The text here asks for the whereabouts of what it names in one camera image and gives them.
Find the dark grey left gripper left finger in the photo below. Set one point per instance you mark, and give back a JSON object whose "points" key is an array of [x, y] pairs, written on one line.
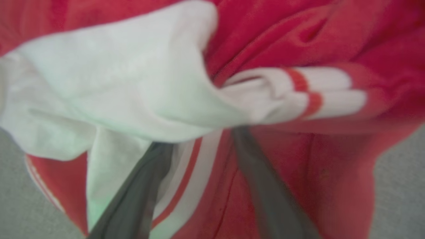
{"points": [[132, 202]]}

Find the red and white basketball jersey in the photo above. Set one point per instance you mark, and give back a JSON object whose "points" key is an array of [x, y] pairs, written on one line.
{"points": [[259, 39]]}

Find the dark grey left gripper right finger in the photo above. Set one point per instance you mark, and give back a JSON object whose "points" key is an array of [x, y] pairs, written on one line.
{"points": [[272, 199]]}

